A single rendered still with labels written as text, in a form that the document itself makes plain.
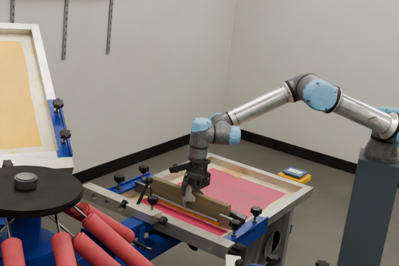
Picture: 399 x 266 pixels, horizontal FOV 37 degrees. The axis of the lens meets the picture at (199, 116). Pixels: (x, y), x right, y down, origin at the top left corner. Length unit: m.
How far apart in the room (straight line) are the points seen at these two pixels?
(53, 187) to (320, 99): 1.10
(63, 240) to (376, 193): 1.53
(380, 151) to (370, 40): 3.26
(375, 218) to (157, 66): 3.17
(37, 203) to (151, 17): 3.78
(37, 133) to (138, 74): 2.83
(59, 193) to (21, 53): 1.26
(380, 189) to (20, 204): 1.62
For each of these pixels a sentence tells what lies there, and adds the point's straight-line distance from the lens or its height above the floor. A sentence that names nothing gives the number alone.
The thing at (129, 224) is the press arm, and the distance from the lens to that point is 2.13.
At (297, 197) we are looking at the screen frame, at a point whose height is 0.99.
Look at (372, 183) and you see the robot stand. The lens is 2.68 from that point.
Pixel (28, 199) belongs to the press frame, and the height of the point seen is 1.32.
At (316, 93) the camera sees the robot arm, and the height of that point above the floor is 1.51.
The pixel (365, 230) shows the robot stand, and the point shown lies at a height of 0.89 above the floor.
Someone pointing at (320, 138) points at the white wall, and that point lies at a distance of 6.15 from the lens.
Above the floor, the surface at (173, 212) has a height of 0.95.
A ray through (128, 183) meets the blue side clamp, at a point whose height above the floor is 1.00.
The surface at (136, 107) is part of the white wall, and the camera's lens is 5.33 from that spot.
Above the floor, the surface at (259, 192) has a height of 0.95.
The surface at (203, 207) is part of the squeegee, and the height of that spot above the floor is 1.02.
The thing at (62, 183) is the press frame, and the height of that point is 1.32.
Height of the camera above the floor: 2.01
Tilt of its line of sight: 16 degrees down
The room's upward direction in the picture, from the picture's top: 7 degrees clockwise
